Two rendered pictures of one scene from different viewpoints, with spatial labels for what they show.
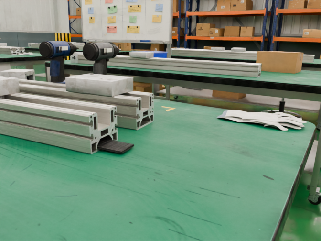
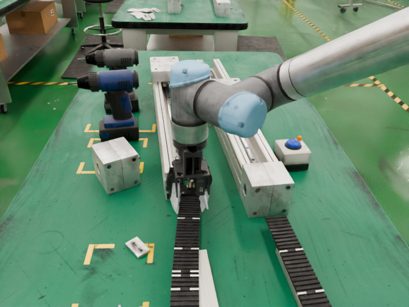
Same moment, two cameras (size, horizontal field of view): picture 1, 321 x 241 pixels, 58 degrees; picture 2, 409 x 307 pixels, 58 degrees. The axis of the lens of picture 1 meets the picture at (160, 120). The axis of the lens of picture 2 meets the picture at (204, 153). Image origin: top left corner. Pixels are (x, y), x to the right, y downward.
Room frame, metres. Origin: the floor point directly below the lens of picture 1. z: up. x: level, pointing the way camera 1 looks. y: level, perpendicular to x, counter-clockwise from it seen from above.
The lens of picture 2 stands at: (1.50, 1.39, 1.38)
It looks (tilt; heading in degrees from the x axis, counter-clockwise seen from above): 33 degrees down; 235
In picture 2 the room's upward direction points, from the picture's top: 2 degrees clockwise
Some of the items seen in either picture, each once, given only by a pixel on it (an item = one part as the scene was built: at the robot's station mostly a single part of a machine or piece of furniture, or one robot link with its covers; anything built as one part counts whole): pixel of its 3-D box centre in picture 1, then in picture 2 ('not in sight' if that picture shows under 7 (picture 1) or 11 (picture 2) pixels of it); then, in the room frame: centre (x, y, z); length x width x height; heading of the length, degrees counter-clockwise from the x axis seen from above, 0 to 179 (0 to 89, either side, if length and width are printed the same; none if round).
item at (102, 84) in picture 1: (100, 88); (165, 72); (0.85, 0.18, 0.87); 0.16 x 0.11 x 0.07; 65
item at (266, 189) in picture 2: not in sight; (269, 188); (0.96, 0.89, 0.83); 0.12 x 0.09 x 0.10; 155
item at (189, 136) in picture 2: not in sight; (191, 128); (1.15, 0.83, 1.02); 0.08 x 0.08 x 0.05
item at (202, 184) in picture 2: not in sight; (190, 164); (1.15, 0.84, 0.94); 0.09 x 0.08 x 0.12; 65
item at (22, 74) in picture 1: (17, 82); (120, 163); (1.22, 0.60, 0.83); 0.11 x 0.10 x 0.10; 177
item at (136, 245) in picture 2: not in sight; (137, 247); (1.29, 0.85, 0.78); 0.05 x 0.03 x 0.01; 98
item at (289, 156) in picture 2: not in sight; (288, 154); (0.79, 0.79, 0.81); 0.10 x 0.08 x 0.06; 155
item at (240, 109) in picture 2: not in sight; (236, 106); (1.11, 0.92, 1.10); 0.11 x 0.11 x 0.08; 12
